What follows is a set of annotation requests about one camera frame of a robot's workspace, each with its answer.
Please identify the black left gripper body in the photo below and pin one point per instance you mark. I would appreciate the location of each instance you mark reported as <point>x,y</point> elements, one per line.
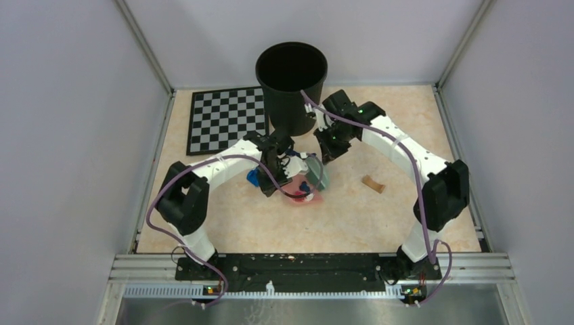
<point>276,170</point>

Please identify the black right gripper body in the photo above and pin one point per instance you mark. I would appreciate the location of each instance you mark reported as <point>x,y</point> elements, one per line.
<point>334,141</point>

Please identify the teal hand brush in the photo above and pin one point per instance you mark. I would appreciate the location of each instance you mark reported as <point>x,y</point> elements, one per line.
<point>317,174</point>

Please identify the pink dustpan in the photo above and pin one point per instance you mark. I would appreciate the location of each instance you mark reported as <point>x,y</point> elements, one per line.
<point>301,198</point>

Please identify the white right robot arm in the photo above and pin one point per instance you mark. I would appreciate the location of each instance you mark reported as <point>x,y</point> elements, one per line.
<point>443,187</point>

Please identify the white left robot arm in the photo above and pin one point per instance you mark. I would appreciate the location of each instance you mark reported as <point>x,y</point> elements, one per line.
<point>184,195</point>

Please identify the blue toy car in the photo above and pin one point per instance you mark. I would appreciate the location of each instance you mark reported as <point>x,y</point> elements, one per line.
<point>252,177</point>

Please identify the wooden block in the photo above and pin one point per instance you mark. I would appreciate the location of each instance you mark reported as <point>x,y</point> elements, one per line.
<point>372,184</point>

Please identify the black white chessboard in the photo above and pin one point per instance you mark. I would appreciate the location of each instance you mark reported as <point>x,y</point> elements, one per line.
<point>219,118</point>

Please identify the black trash bin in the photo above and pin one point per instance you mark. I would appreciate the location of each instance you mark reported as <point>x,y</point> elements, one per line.
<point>283,71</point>

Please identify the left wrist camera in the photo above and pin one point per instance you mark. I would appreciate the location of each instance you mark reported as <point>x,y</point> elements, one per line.
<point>296,165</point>

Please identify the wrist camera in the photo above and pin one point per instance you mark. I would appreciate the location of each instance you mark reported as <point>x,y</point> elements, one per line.
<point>311,110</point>
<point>296,165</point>

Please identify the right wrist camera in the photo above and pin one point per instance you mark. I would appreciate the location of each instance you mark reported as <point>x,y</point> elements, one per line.
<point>311,110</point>

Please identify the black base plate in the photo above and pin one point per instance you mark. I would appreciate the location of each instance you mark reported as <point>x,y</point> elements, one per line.
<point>307,272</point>

